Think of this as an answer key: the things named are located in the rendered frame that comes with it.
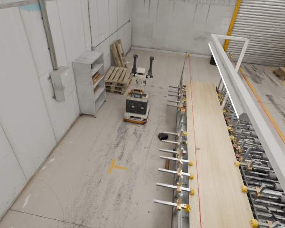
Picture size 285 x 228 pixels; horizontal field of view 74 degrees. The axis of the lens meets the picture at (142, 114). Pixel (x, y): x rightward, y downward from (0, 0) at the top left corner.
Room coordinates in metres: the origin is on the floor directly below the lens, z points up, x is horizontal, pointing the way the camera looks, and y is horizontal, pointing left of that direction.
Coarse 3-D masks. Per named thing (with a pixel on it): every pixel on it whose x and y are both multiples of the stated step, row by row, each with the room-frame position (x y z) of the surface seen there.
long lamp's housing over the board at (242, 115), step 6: (210, 42) 3.64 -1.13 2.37; (216, 54) 2.92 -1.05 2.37; (216, 60) 2.74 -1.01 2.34; (222, 66) 2.41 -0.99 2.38; (222, 72) 2.28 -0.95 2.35; (228, 78) 2.05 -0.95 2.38; (228, 84) 1.92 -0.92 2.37; (228, 90) 1.82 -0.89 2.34; (234, 90) 1.75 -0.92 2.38; (234, 96) 1.65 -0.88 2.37; (234, 102) 1.57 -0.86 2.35; (240, 102) 1.53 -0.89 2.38; (240, 108) 1.43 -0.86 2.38; (240, 114) 1.36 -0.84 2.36; (246, 114) 1.35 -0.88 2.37; (246, 120) 1.35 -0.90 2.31
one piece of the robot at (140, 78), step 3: (135, 75) 4.46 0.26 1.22; (138, 75) 4.46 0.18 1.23; (141, 75) 4.46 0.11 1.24; (144, 75) 4.47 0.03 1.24; (135, 78) 4.45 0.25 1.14; (138, 78) 4.44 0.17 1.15; (141, 78) 4.43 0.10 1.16; (144, 78) 4.42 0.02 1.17; (138, 81) 4.43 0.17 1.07; (141, 81) 4.42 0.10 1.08; (138, 84) 4.48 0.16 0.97; (141, 84) 4.47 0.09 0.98; (138, 87) 4.49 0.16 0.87; (141, 87) 4.48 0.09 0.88
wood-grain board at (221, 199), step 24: (192, 96) 4.18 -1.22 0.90; (216, 96) 4.28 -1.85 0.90; (192, 120) 3.18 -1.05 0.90; (216, 120) 3.25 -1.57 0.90; (192, 144) 2.46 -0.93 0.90; (216, 144) 2.51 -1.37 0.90; (192, 168) 1.93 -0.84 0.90; (216, 168) 1.97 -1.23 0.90; (216, 192) 1.55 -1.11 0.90; (240, 192) 1.58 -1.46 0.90; (192, 216) 1.19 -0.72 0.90; (216, 216) 1.22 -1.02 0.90; (240, 216) 1.24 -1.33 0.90
